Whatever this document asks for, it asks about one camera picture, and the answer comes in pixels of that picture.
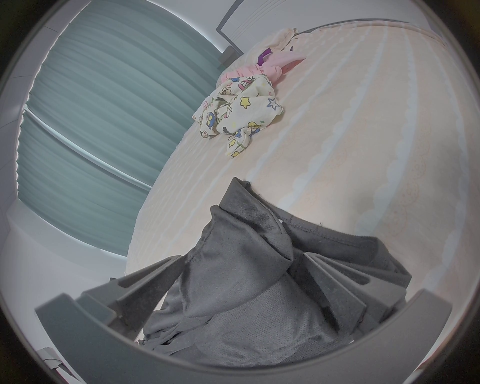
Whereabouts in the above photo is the grey bedside table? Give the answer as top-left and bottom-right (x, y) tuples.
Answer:
(219, 47), (241, 68)

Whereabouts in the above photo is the blue-green curtain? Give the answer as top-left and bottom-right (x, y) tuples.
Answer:
(17, 112), (151, 257)
(24, 0), (229, 184)

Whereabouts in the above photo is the pale pink pillow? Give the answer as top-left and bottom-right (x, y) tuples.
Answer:
(240, 27), (299, 64)

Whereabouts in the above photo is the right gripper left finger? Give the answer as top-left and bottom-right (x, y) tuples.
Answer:
(77, 255), (186, 334)

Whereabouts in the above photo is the black T-shirt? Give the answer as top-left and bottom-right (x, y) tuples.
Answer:
(136, 177), (412, 368)

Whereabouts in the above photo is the bed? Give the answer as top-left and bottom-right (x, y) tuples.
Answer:
(125, 0), (477, 372)

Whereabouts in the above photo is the pink garment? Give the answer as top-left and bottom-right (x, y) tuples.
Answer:
(220, 50), (306, 85)

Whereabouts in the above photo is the white printed pyjama top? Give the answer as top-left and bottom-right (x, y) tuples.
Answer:
(192, 73), (284, 158)

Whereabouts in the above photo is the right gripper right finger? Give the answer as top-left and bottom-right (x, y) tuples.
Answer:
(302, 252), (408, 331)

